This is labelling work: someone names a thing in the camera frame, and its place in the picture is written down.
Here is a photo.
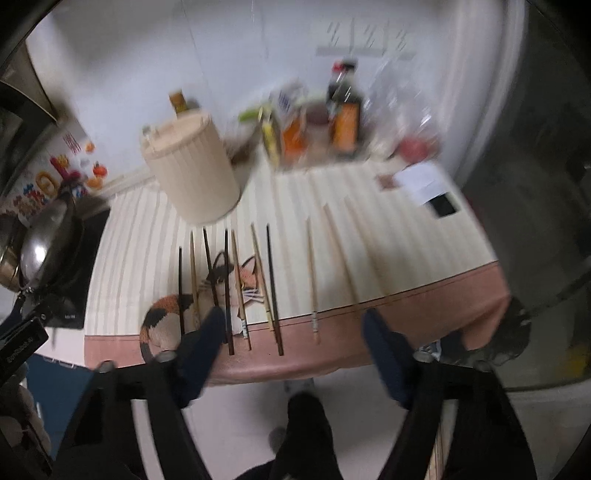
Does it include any black chopstick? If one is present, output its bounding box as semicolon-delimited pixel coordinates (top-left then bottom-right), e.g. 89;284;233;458
266;223;284;356
223;229;235;356
202;228;219;307

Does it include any light wooden chopstick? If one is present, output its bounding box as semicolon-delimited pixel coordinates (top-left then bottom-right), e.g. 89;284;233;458
189;230;200;329

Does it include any long bamboo chopstick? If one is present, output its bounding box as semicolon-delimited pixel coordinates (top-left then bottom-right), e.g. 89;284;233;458
344;197;391;297
322;204;360;316

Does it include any wooden chopstick white tip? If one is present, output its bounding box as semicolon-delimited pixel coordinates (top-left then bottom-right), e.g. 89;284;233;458
305;217;321;345

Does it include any wooden chopstick blue tip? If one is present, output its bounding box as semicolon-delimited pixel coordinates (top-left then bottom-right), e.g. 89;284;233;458
230;229;252;351

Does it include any striped cat tablecloth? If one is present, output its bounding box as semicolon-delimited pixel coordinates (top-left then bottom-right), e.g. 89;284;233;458
84;160;510;384

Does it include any black smartphone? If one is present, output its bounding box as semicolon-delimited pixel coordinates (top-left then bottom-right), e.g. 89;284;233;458
427;193;460;219

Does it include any brown card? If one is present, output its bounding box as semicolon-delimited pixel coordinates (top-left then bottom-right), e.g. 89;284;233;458
376;174;401;191

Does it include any white folded paper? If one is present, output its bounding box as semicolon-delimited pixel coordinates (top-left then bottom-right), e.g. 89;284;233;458
394;161;448;205

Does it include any steel wok pan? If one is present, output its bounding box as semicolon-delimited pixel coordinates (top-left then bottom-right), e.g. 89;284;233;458
1;189;80;292

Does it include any red item in bag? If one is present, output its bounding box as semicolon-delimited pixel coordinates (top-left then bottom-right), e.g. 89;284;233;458
397;136;433;164

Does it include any beige ribbed utensil canister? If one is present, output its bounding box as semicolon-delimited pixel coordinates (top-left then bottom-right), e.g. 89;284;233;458
140;110;240;225

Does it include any orange label bottle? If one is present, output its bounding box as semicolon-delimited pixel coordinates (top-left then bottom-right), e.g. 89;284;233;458
280;109;308;167

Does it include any yellow label bottle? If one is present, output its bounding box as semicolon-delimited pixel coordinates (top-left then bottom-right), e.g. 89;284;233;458
259;105;281;169

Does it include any dark soy sauce bottle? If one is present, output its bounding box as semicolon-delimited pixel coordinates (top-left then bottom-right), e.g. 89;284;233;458
327;59;363;158

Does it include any yellow jar behind canister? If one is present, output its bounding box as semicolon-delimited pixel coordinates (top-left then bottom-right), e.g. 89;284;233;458
168;90;189;115

